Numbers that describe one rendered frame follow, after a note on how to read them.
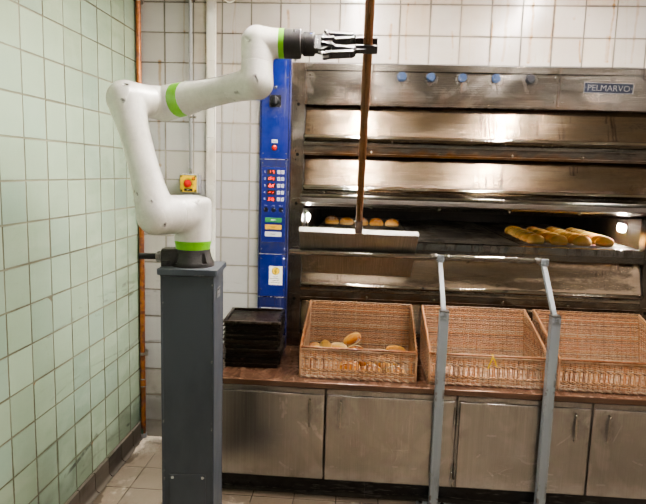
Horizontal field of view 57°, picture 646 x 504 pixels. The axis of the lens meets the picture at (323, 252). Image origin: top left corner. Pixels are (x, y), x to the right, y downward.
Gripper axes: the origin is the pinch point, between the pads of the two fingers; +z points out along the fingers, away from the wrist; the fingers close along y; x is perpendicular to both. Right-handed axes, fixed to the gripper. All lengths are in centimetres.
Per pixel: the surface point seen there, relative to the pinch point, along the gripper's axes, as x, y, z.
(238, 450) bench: -169, 77, -51
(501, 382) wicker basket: -142, 49, 70
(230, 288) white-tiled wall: -162, -10, -66
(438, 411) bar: -143, 63, 40
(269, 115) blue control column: -94, -74, -46
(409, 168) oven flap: -113, -57, 29
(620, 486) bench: -168, 85, 125
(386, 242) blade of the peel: -107, -3, 15
